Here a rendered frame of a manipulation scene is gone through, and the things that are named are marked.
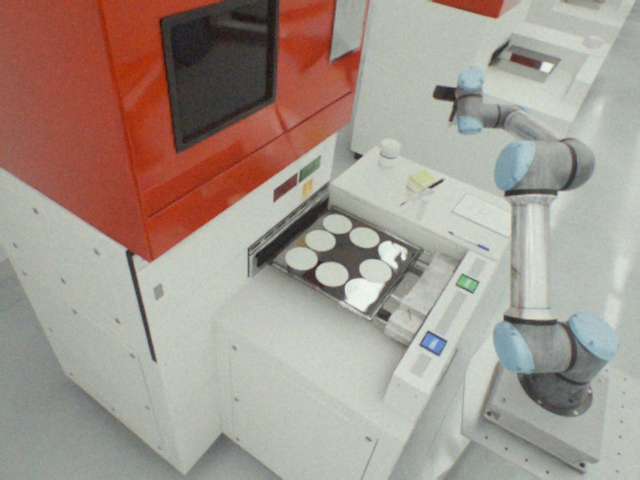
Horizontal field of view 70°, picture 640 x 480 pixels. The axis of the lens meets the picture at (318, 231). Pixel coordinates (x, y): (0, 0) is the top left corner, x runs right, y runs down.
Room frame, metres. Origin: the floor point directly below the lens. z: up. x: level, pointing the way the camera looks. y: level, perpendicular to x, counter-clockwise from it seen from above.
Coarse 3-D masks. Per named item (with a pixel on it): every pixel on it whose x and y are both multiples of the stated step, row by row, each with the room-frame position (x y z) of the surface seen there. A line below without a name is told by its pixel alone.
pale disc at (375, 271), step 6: (366, 264) 1.04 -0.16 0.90; (372, 264) 1.04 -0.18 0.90; (378, 264) 1.04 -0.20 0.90; (384, 264) 1.05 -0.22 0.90; (360, 270) 1.01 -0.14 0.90; (366, 270) 1.01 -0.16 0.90; (372, 270) 1.01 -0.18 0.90; (378, 270) 1.02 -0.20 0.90; (384, 270) 1.02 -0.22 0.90; (390, 270) 1.03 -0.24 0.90; (366, 276) 0.98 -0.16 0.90; (372, 276) 0.99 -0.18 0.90; (378, 276) 0.99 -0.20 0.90; (384, 276) 1.00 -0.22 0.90; (378, 282) 0.97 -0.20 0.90
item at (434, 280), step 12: (432, 264) 1.10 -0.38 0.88; (432, 276) 1.04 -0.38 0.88; (444, 276) 1.05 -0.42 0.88; (420, 288) 0.98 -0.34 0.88; (432, 288) 0.99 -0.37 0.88; (444, 288) 1.00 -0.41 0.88; (420, 300) 0.94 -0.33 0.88; (432, 300) 0.94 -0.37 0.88; (396, 312) 0.88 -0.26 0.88; (420, 324) 0.84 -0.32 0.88; (396, 336) 0.80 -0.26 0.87
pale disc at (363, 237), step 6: (360, 228) 1.21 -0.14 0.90; (366, 228) 1.21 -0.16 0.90; (354, 234) 1.17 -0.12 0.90; (360, 234) 1.18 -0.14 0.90; (366, 234) 1.18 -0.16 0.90; (372, 234) 1.19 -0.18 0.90; (354, 240) 1.14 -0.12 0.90; (360, 240) 1.15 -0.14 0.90; (366, 240) 1.15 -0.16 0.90; (372, 240) 1.15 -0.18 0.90; (378, 240) 1.16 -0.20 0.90; (360, 246) 1.12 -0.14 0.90; (366, 246) 1.12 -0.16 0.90; (372, 246) 1.13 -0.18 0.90
